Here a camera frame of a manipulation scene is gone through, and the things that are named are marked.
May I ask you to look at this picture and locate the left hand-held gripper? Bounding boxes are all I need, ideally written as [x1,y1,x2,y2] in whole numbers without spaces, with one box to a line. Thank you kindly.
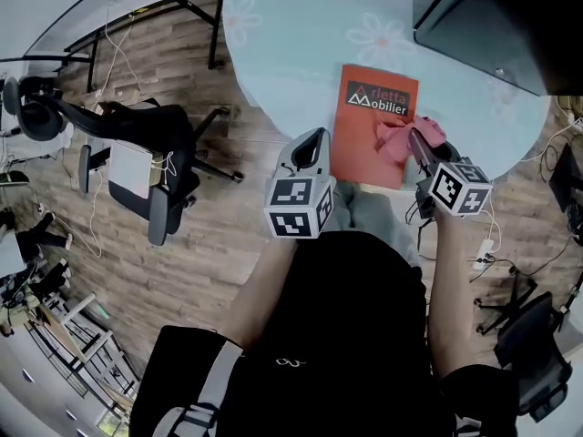
[263,127,338,240]

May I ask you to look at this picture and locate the black chair with headrest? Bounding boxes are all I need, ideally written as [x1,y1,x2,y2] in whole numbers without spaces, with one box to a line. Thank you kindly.
[2,75,66,144]

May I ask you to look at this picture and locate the long white floor cable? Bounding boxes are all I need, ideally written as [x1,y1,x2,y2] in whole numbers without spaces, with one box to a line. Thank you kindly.
[63,168,105,259]

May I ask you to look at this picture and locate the person's grey trousers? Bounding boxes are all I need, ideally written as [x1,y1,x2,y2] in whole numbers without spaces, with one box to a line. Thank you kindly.
[333,181,424,269]

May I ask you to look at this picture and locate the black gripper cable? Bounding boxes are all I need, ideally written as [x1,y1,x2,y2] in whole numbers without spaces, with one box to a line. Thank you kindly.
[404,197,439,263]

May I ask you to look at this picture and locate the person's right forearm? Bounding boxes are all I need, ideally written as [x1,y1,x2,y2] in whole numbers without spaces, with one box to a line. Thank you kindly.
[426,210,477,378]

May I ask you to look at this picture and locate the person's black shirt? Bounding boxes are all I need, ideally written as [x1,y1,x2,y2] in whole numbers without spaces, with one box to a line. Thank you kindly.
[128,229,521,437]

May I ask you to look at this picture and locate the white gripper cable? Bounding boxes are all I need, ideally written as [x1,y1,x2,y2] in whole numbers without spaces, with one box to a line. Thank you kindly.
[481,206,503,250]

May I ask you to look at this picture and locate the black mesh office chair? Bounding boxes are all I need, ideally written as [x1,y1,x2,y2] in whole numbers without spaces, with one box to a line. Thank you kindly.
[473,274,576,423]

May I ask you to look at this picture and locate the grey backpack strap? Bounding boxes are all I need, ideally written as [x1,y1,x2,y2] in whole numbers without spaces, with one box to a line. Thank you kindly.
[153,339,243,437]

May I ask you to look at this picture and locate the red book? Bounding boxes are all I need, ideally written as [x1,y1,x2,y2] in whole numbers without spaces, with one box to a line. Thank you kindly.
[328,63,420,191]

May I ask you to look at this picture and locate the black monitor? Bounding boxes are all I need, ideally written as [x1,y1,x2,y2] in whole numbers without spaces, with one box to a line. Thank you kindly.
[412,0,583,97]

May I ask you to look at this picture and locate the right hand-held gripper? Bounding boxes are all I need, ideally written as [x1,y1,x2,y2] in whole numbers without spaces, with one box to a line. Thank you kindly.
[407,127,495,220]

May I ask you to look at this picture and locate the pink cloth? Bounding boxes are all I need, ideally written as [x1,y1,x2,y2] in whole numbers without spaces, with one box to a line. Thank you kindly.
[373,114,449,164]

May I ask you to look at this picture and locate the white power strip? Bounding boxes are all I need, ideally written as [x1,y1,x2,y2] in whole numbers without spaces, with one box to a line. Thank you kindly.
[472,239,496,271]

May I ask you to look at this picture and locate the light blue floral tablecloth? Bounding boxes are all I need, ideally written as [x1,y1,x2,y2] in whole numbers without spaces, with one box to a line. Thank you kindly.
[221,0,554,187]

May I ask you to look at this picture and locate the person's left forearm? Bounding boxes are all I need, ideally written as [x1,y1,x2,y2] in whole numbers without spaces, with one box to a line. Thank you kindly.
[229,238,302,355]

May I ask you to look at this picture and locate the white metal rack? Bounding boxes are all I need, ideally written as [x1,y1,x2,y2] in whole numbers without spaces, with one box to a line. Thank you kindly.
[26,289,139,407]

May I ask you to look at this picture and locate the white laptop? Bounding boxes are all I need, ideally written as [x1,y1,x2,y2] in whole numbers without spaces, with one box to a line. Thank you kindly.
[107,139,155,200]

